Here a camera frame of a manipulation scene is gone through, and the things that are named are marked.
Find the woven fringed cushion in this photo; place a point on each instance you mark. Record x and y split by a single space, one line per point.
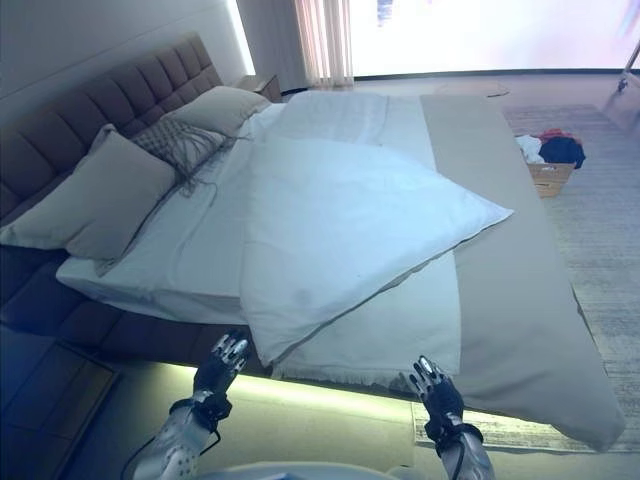
175 140

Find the white duvet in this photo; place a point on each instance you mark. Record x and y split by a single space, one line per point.
340 225

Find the brown upholstered bed frame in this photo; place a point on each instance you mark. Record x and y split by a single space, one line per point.
100 325

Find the red garment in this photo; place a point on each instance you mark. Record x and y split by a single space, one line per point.
555 134

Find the beige pillow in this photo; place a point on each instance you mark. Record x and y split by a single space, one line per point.
220 107
100 200

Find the brown tufted headboard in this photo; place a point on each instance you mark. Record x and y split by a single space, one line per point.
75 115

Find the wicker laundry basket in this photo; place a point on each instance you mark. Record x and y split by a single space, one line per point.
550 177

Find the wooden bedside table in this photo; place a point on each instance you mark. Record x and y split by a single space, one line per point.
50 400

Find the beige bed runner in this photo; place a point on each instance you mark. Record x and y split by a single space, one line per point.
505 260

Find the white garment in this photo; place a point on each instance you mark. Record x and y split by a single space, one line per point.
530 147

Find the metal tripod stand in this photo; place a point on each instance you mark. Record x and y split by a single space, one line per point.
631 55

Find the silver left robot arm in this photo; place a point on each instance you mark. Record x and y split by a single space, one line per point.
175 445

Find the wooden nightstand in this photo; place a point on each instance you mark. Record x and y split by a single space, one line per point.
262 85

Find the sheer curtain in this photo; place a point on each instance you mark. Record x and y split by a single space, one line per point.
325 40

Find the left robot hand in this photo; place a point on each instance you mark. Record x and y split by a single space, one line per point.
215 377

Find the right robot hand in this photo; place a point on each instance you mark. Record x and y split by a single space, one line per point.
442 400

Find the white bed sheet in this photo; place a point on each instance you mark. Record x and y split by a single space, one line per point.
190 240

